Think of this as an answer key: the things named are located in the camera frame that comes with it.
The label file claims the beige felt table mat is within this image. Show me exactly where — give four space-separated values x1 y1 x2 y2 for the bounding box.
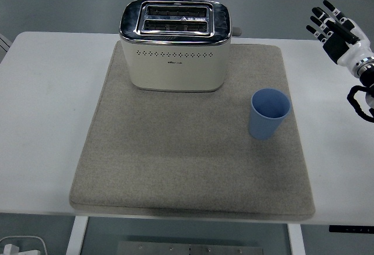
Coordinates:
68 40 317 220

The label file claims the black table control panel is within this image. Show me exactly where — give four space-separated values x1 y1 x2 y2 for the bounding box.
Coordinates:
328 225 374 234

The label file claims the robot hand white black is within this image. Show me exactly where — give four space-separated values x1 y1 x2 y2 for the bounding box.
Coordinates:
306 0 374 68

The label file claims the white power adapter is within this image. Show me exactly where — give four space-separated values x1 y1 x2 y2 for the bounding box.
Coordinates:
1 243 39 255

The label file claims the white rounded tray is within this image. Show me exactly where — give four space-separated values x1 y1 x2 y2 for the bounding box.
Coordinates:
0 235 48 255

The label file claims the blue ribbed plastic cup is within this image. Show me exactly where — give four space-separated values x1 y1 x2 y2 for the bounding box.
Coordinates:
248 88 291 141

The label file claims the white table leg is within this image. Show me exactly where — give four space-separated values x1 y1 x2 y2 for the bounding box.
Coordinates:
65 216 89 255
287 222 306 255

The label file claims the cream and chrome toaster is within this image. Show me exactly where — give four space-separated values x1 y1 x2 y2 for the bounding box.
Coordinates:
118 0 243 93

